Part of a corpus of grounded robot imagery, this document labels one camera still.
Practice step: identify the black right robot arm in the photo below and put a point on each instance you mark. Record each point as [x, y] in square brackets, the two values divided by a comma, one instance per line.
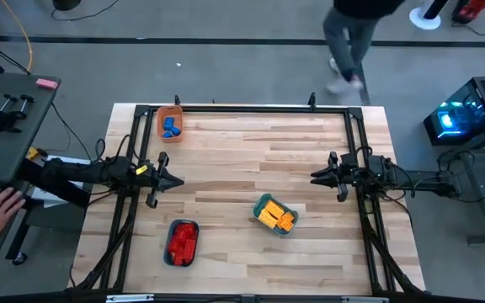
[415, 181]

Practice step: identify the slate blue plastic bin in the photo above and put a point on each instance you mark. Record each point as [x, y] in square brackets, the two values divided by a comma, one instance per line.
[166, 248]

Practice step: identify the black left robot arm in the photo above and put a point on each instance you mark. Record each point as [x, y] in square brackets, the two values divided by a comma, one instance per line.
[82, 173]

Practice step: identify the pink sponge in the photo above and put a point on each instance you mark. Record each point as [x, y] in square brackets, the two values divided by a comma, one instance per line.
[46, 83]

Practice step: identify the black desk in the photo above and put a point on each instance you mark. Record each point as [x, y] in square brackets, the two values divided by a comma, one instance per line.
[6, 147]

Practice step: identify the silver aluminium bracket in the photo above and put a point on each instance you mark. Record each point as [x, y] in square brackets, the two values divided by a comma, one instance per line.
[129, 298]
[364, 299]

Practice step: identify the black lit desktop computer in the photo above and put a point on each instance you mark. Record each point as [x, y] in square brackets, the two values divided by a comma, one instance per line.
[470, 113]

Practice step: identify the orange plastic bin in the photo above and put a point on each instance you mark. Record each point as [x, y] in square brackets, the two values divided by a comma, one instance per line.
[159, 122]

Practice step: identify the white paper sheet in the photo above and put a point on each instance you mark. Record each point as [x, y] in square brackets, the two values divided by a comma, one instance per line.
[63, 198]

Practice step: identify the black aluminium rig frame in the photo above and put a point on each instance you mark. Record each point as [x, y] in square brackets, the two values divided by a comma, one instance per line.
[242, 109]

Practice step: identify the black clamp mount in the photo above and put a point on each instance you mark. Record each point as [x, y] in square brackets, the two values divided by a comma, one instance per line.
[9, 113]

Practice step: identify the white round fan base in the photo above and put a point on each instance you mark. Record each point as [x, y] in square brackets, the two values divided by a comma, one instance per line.
[425, 20]

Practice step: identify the black desk support beam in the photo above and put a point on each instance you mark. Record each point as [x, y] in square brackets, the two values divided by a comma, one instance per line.
[57, 193]

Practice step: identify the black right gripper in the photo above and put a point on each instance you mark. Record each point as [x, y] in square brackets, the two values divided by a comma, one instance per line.
[354, 174]

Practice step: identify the person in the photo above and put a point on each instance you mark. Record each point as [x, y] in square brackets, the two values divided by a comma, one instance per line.
[352, 42]

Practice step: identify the blue toy brick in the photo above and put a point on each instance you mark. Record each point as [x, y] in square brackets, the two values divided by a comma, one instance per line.
[176, 131]
[166, 135]
[168, 123]

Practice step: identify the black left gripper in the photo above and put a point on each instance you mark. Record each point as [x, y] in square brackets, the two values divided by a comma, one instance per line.
[147, 179]

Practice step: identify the black round floor base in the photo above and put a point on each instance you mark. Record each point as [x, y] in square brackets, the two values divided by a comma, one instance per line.
[65, 3]

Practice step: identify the red black case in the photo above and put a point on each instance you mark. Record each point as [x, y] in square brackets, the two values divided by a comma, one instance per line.
[470, 9]

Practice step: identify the small yellow black object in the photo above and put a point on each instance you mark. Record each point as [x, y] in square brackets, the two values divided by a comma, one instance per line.
[32, 152]

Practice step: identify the black desk caster wheel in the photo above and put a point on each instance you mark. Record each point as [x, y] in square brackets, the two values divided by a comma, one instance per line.
[19, 257]

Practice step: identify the teal plastic bin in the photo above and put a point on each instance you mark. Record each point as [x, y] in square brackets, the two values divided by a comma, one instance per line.
[256, 211]

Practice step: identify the black metal side stand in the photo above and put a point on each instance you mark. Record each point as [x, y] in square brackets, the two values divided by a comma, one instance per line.
[478, 210]

